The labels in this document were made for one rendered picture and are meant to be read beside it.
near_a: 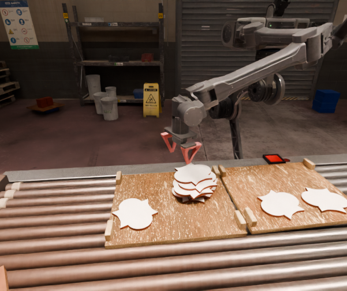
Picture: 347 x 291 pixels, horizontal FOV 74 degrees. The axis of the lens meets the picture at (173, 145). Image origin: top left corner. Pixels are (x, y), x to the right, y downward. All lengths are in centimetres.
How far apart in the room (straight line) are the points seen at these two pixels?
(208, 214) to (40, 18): 566
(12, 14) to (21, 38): 45
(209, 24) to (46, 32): 340
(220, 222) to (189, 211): 11
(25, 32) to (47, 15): 61
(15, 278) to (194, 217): 50
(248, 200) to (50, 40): 557
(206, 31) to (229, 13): 54
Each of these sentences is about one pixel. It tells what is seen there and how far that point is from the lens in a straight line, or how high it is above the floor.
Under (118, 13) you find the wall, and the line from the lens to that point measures 550.
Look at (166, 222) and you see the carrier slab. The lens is 75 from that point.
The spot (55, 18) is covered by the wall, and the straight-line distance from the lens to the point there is 592.
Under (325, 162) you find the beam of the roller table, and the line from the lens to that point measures 129.
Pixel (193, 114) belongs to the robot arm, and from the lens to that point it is 63.
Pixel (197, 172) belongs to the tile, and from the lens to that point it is 85.
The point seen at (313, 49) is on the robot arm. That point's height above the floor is 142.
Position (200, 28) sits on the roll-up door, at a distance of 536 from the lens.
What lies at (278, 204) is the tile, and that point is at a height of 95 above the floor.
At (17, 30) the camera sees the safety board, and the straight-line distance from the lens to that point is 632.
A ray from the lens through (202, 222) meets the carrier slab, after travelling 76.
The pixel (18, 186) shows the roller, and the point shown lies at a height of 92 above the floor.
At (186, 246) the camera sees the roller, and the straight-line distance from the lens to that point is 72.
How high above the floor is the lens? 147
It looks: 27 degrees down
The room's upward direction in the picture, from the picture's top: straight up
